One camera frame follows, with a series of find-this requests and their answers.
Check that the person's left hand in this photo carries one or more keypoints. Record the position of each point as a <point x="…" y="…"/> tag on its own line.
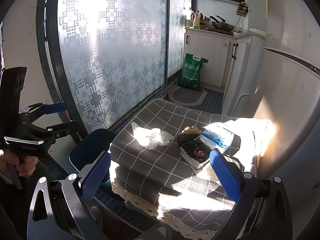
<point x="24" y="169"/>

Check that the green rice bag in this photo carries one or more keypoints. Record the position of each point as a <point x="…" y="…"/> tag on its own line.
<point x="190" y="78"/>

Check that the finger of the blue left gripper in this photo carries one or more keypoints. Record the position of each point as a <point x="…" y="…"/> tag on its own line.
<point x="64" y="129"/>
<point x="54" y="108"/>

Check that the wall spice rack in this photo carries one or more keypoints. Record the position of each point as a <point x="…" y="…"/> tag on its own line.
<point x="242" y="9"/>

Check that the white refrigerator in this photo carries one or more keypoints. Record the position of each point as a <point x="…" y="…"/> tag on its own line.
<point x="280" y="82"/>

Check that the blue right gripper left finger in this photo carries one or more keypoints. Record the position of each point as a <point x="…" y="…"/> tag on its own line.
<point x="92" y="175"/>

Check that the white kitchen cabinet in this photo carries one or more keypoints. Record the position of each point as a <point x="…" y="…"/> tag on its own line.
<point x="217" y="48"/>

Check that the black tissue pack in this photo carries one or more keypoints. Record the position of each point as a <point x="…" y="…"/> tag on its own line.
<point x="193" y="150"/>

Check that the brown potato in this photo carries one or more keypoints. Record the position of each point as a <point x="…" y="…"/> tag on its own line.
<point x="191" y="130"/>

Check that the white plastic bag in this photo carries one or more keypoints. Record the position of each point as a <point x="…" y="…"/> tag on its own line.
<point x="151" y="138"/>

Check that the black wok pan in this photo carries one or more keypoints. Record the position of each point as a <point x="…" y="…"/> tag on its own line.
<point x="221" y="25"/>

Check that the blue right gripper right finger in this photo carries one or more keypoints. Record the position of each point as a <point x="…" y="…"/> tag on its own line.
<point x="229" y="180"/>

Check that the frosted patterned sliding door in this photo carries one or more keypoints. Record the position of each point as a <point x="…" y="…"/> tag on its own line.
<point x="107" y="56"/>

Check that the grey checked tablecloth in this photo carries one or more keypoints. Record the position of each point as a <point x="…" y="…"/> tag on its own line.
<point x="162" y="184"/>

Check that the oval grey floor mat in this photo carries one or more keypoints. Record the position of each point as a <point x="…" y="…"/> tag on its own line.
<point x="187" y="97"/>

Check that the dark teal trash bin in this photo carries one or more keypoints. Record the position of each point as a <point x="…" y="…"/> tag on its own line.
<point x="87" y="151"/>

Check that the blue white tissue pack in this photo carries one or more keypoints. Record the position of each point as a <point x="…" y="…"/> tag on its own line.
<point x="216" y="136"/>

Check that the oil bottle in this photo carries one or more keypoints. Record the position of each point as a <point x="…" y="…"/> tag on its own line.
<point x="197" y="18"/>

